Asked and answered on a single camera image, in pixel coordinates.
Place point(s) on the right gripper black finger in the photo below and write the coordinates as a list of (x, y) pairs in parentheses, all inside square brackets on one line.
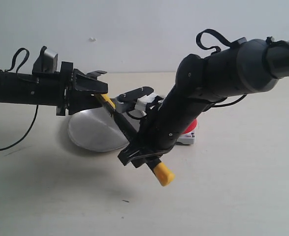
[(146, 161), (125, 155)]

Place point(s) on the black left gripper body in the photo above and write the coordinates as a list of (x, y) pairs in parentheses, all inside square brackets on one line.
[(70, 99)]

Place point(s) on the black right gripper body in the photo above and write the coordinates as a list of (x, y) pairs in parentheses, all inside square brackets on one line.
[(166, 123)]

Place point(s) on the black and yellow claw hammer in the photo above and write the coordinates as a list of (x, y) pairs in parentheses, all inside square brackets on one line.
[(161, 172)]

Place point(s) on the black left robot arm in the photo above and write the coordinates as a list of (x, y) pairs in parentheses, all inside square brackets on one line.
[(34, 89)]

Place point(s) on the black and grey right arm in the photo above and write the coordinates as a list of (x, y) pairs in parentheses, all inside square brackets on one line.
[(251, 67)]

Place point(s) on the red dome push button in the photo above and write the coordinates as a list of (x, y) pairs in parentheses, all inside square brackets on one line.
[(188, 136)]

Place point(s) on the round stainless steel plate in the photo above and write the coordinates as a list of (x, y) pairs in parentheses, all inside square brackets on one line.
[(95, 130)]

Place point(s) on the small white wall hook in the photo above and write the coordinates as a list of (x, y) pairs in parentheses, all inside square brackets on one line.
[(92, 39)]

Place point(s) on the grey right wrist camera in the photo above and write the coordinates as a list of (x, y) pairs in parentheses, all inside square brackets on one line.
[(140, 99)]

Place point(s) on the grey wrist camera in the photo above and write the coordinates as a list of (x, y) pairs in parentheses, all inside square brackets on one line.
[(46, 62), (140, 99)]

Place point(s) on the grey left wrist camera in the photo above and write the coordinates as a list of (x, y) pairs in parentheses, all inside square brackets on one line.
[(46, 62)]

